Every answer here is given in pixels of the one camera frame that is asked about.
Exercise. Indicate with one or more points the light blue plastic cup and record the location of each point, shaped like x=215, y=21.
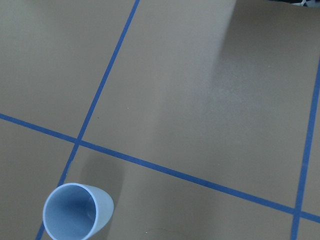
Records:
x=75, y=211

